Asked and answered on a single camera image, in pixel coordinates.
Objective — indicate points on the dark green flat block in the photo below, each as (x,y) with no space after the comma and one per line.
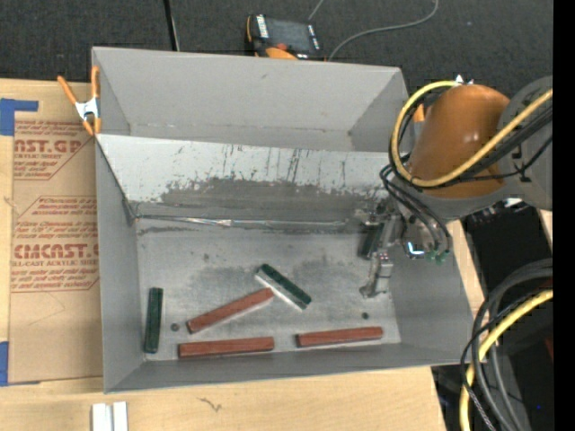
(371,243)
(284,287)
(153,319)

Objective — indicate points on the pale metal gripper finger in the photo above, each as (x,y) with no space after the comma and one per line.
(377,276)
(375,219)

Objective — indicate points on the brown cardboard board red print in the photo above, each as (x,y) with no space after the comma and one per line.
(54,222)

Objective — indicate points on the red-brown flat block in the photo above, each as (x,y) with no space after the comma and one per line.
(226,347)
(339,336)
(229,310)

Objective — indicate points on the grey metal bin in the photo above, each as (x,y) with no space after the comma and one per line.
(251,245)

